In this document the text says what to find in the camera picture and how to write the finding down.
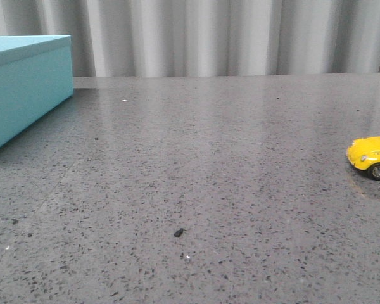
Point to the yellow toy beetle car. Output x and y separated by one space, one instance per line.
364 155

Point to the light blue plastic box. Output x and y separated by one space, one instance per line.
35 77

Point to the small black debris piece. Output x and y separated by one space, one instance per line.
179 232

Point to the grey pleated curtain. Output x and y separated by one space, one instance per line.
206 38

